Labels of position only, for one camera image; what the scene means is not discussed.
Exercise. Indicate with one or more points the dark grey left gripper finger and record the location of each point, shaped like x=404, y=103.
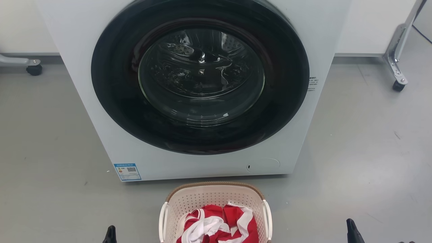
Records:
x=110, y=235

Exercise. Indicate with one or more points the cream perforated laundry basket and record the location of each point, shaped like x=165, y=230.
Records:
x=209, y=195

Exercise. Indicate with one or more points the blue energy label sticker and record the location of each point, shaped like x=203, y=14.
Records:
x=127, y=172

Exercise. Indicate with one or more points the red and white clothing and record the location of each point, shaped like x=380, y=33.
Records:
x=209, y=216

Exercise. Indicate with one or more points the white front-load washing machine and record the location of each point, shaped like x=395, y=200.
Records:
x=94, y=128

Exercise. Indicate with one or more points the round white filter cover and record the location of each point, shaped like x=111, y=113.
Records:
x=266, y=165

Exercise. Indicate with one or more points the black caster wheel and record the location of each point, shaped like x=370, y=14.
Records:
x=34, y=70
x=398, y=86

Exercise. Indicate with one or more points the small text sticker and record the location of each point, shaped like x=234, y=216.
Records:
x=313, y=83

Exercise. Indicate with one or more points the black round washer door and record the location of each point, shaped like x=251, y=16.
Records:
x=202, y=77

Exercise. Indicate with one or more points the silver metal frame leg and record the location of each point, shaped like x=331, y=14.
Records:
x=399, y=44

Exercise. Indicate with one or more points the grey metal frame leg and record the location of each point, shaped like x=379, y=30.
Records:
x=15, y=61

